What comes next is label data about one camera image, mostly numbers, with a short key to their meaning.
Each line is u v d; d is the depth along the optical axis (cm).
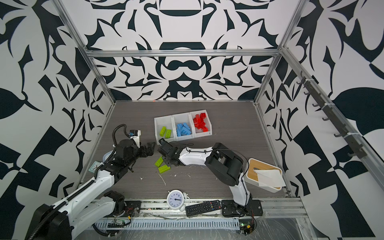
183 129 95
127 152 63
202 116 105
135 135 72
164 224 71
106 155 89
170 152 70
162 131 101
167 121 103
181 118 103
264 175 80
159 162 89
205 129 99
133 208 74
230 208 74
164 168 85
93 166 85
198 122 102
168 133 102
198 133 97
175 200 74
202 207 74
